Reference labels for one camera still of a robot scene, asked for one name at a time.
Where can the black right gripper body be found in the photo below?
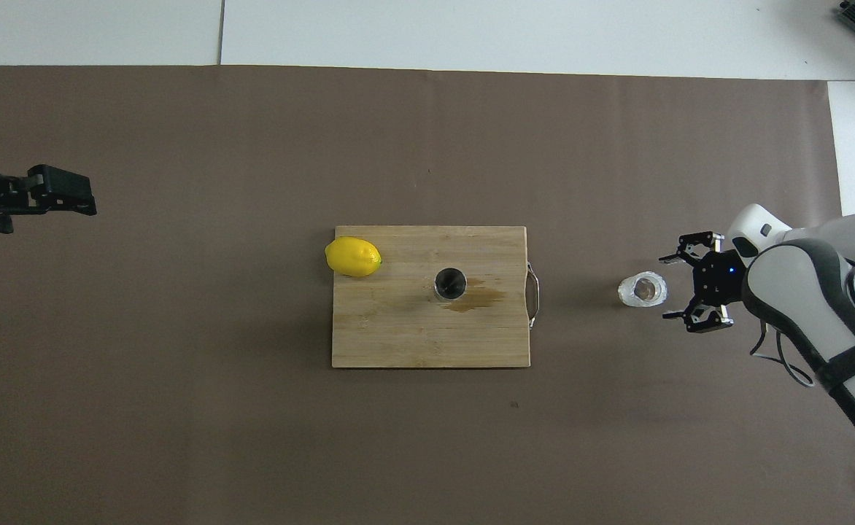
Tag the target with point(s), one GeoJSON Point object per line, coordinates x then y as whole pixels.
{"type": "Point", "coordinates": [719, 277]}

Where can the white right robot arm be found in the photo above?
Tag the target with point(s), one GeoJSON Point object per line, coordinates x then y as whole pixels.
{"type": "Point", "coordinates": [807, 292]}

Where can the brown paper table mat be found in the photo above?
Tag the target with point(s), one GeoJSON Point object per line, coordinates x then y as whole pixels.
{"type": "Point", "coordinates": [252, 437]}

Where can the wooden cutting board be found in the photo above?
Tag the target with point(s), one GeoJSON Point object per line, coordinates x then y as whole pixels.
{"type": "Point", "coordinates": [398, 328]}

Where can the small clear glass cup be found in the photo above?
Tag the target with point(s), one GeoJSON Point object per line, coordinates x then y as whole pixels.
{"type": "Point", "coordinates": [643, 290]}

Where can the steel double jigger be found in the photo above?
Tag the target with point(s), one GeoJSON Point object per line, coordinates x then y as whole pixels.
{"type": "Point", "coordinates": [450, 284]}

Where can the yellow lemon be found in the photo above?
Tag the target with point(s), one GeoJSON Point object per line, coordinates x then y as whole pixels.
{"type": "Point", "coordinates": [353, 257]}

